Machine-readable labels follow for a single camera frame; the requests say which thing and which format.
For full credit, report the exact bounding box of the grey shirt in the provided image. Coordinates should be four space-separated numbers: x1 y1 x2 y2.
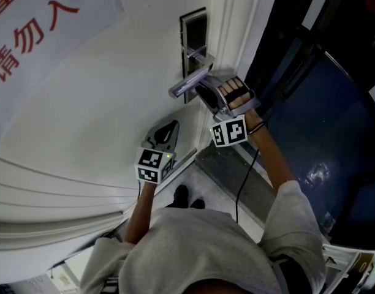
79 180 327 294

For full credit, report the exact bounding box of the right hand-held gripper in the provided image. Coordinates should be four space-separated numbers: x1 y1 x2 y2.
194 75 262 148

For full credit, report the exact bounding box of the black wrist band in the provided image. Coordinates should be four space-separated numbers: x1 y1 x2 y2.
247 122 267 135

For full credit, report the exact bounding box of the person's left forearm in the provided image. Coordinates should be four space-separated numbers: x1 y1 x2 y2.
124 180 159 245

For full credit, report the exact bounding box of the person's right forearm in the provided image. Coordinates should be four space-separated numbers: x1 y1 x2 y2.
244 107 295 192

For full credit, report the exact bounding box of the black cable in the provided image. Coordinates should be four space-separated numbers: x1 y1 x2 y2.
235 146 260 224

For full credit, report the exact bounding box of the silver door lock with handle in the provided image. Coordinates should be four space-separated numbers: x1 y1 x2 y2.
168 7 214 105

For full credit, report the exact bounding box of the person's right hand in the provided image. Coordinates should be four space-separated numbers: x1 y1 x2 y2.
220 77 252 110

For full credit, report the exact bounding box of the cardboard box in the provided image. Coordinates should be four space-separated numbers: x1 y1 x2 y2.
323 243 375 294

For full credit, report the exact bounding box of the dark blue door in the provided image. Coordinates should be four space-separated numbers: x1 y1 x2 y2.
238 0 375 252

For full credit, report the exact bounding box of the white door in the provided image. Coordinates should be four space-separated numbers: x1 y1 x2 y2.
0 0 237 287

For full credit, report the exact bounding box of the white paper sign red print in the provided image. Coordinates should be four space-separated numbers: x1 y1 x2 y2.
0 0 131 144

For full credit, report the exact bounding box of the dark grey door threshold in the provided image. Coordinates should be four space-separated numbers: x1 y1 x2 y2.
194 145 277 226

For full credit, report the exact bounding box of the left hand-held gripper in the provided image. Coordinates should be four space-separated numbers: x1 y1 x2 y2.
134 119 180 185

